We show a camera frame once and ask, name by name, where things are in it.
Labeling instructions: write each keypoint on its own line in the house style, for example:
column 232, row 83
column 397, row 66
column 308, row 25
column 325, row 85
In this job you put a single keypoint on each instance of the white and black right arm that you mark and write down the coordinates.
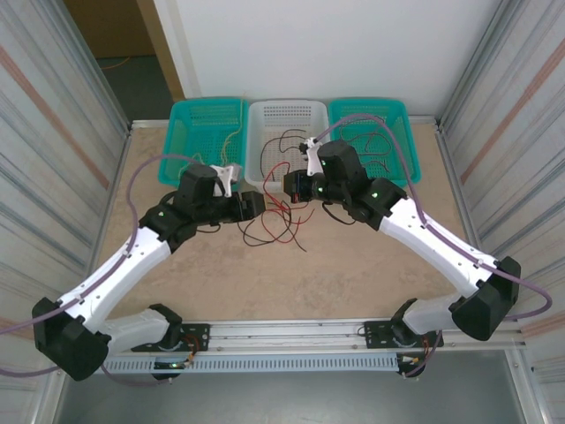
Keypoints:
column 441, row 252

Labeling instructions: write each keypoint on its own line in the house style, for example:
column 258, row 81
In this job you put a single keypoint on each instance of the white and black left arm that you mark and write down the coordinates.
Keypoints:
column 115, row 274

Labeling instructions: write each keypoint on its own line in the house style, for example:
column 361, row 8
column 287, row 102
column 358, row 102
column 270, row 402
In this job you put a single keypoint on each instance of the teal plastic basket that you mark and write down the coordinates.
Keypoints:
column 198, row 128
column 348, row 110

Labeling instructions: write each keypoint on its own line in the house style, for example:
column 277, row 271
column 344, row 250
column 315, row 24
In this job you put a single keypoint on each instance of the white plastic basket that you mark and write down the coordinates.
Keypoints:
column 287, row 115

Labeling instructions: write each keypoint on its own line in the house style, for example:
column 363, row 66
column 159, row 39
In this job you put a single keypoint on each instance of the brown wooden door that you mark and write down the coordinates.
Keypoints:
column 110, row 26

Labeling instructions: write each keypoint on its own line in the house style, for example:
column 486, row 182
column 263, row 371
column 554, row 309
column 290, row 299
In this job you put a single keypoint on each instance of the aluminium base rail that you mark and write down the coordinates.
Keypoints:
column 287, row 331

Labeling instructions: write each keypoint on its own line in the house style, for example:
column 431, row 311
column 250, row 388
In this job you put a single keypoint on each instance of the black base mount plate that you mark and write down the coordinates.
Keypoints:
column 375, row 331
column 198, row 331

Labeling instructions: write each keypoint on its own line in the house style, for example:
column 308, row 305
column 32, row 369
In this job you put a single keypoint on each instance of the aluminium frame post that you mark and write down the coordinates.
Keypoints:
column 95, row 66
column 472, row 66

